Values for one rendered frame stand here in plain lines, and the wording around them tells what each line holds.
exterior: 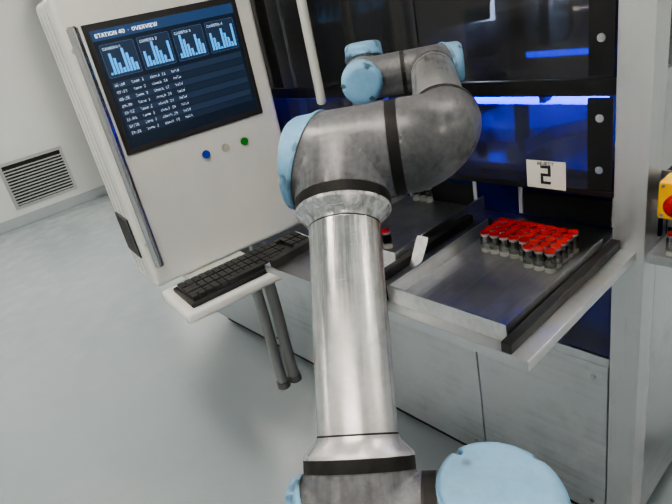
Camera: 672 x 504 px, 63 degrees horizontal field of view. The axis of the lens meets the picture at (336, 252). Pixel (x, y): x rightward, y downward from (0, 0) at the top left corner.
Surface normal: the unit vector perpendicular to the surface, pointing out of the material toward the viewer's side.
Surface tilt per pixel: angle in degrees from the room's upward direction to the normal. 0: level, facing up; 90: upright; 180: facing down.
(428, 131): 64
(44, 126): 90
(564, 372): 90
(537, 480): 7
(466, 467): 8
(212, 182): 90
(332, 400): 49
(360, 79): 90
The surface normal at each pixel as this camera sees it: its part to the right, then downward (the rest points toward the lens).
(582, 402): -0.72, 0.42
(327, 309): -0.58, -0.24
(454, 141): 0.59, 0.16
